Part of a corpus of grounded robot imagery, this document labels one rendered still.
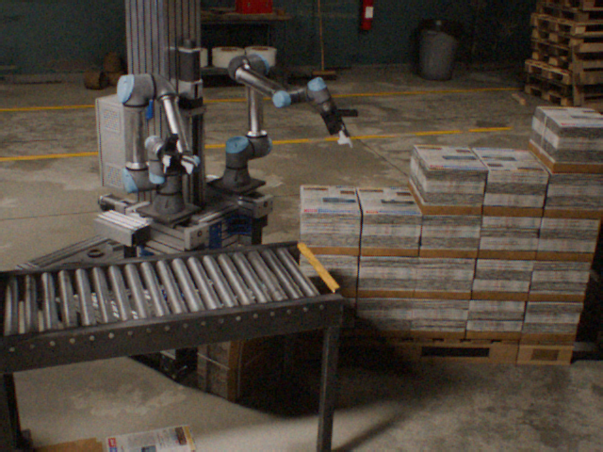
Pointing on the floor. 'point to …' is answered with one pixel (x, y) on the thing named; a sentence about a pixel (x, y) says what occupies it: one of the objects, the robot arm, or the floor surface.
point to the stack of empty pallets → (561, 47)
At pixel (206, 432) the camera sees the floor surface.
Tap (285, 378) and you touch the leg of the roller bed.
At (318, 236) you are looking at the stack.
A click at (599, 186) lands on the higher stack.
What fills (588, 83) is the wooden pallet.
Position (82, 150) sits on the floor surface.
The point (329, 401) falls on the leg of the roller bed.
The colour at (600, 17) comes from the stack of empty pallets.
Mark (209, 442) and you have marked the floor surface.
